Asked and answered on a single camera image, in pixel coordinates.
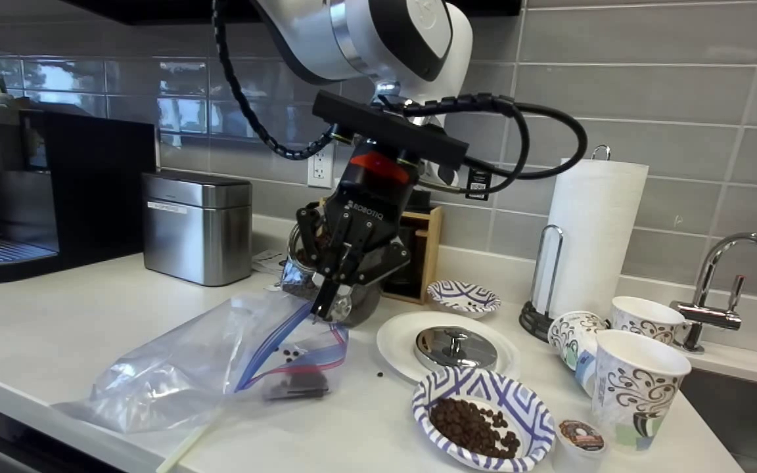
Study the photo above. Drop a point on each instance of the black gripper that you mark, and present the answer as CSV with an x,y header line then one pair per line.
x,y
370,211

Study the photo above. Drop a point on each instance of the small metal scoop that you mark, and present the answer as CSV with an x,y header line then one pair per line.
x,y
344,304

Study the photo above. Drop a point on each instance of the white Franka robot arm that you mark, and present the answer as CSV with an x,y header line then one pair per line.
x,y
353,36

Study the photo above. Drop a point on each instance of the clear plastic zip bag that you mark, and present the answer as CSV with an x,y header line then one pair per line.
x,y
185,370

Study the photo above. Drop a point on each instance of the glass jar of coffee beans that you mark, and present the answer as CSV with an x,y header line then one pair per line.
x,y
370,299

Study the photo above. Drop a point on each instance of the crumpled plastic wrapper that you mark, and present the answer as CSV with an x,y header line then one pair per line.
x,y
290,274

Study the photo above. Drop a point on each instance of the wooden countertop organizer rack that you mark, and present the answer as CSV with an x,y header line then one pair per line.
x,y
433,254

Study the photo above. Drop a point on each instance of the white round plate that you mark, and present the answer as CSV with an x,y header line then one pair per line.
x,y
395,346

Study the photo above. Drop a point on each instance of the round metal jar lid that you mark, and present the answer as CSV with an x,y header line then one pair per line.
x,y
457,349

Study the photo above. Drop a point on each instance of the small coffee bean clump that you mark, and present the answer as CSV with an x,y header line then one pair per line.
x,y
296,387

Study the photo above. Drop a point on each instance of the stainless steel lidded bin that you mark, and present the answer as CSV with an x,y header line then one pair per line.
x,y
196,232

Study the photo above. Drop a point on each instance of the metal paper towel holder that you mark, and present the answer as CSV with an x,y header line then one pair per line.
x,y
537,328

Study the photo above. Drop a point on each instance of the large coffee bean heap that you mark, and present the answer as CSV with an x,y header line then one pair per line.
x,y
474,429

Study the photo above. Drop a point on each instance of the large blue patterned paper bowl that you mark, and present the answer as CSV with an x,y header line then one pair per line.
x,y
520,408

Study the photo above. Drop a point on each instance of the tipped patterned paper cup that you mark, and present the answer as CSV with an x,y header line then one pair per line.
x,y
572,338

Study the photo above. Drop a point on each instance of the white paper towel roll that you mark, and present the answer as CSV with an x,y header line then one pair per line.
x,y
597,238

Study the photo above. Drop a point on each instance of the black coffee machine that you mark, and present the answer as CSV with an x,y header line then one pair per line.
x,y
90,194

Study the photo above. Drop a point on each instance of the small coffee pod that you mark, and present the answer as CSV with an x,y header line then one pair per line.
x,y
582,434

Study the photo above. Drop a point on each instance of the short patterned paper cup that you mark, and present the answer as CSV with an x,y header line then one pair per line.
x,y
645,316

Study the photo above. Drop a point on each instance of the dark overhead cabinet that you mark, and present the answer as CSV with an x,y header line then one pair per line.
x,y
132,7

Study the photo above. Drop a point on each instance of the tall patterned paper cup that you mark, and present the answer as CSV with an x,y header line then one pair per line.
x,y
638,396

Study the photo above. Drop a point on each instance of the dark base cabinet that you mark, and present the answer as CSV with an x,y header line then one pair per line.
x,y
12,449

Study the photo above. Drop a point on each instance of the chrome kitchen faucet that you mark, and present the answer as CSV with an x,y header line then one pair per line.
x,y
747,245

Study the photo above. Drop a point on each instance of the stainless steel sink basin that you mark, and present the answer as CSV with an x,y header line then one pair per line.
x,y
747,421

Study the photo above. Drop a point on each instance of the white wall power outlet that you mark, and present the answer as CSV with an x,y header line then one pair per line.
x,y
320,174

